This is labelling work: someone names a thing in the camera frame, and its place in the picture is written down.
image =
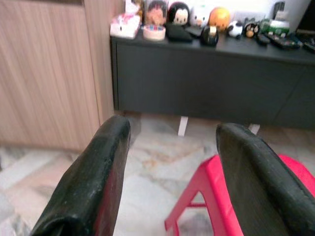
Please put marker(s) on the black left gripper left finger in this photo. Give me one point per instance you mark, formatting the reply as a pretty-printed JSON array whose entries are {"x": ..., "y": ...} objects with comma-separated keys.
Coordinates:
[{"x": 93, "y": 172}]

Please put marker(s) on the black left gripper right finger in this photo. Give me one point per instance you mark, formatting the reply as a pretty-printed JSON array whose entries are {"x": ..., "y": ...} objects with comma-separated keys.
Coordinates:
[{"x": 258, "y": 184}]

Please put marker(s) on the red plastic stool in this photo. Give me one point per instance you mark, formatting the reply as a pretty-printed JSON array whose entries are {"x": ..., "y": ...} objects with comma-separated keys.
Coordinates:
[{"x": 209, "y": 177}]

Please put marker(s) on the light wooden cabinet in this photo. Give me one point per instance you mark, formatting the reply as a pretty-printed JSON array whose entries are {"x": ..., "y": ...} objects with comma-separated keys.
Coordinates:
[{"x": 49, "y": 73}]

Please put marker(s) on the black TV cabinet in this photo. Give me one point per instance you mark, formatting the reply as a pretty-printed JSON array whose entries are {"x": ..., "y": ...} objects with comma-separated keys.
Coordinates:
[{"x": 197, "y": 78}]

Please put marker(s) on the black remote control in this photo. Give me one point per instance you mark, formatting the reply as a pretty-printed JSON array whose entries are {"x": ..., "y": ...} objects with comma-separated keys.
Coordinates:
[
  {"x": 296, "y": 40},
  {"x": 279, "y": 40},
  {"x": 262, "y": 39}
]

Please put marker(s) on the pink white tissue box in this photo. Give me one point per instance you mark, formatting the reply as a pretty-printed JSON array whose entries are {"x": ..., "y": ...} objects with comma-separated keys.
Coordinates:
[{"x": 123, "y": 27}]

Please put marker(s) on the beige tape roll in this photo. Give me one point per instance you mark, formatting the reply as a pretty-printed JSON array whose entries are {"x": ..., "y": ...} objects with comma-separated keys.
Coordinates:
[{"x": 153, "y": 32}]

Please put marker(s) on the black tape dispenser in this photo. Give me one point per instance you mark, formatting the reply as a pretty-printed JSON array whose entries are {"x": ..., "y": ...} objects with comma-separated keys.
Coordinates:
[{"x": 209, "y": 37}]

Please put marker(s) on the small panda toy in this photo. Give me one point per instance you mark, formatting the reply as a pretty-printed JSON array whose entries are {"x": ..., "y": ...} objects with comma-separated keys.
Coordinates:
[{"x": 235, "y": 29}]

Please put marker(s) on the black pouch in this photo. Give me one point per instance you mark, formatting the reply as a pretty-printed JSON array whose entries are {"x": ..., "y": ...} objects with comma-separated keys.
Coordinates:
[{"x": 178, "y": 34}]

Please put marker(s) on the black wallet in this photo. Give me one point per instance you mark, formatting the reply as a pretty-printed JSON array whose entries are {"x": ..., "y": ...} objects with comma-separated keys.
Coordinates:
[{"x": 195, "y": 31}]

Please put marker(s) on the orange yellow plush toy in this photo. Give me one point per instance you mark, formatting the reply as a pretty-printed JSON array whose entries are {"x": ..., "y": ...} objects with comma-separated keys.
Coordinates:
[{"x": 219, "y": 17}]

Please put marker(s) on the black television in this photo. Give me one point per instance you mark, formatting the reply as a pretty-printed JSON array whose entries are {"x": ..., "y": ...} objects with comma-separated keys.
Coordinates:
[{"x": 307, "y": 14}]

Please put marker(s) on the white plush toy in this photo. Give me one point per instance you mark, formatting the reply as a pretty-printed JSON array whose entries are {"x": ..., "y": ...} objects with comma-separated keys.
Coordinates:
[{"x": 199, "y": 17}]

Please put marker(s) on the black mouse plush toy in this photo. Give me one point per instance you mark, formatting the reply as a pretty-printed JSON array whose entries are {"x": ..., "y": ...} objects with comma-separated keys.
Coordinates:
[{"x": 179, "y": 13}]

